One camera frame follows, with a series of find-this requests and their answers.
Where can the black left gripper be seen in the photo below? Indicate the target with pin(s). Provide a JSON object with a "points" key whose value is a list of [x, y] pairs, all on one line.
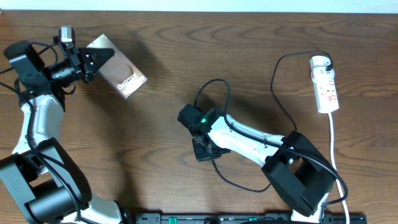
{"points": [[82, 64]]}

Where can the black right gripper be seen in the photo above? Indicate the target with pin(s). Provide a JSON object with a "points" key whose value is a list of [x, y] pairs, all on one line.
{"points": [[202, 157]]}

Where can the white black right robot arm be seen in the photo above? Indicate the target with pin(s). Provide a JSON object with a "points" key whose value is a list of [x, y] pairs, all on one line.
{"points": [[295, 168]]}

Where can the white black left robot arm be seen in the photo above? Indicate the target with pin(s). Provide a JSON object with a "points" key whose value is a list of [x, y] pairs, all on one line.
{"points": [[43, 180]]}

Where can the white power strip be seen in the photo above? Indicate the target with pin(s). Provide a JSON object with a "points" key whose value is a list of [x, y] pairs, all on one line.
{"points": [[324, 84]]}

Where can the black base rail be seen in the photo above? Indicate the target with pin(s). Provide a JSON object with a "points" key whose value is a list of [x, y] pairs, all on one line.
{"points": [[156, 218]]}

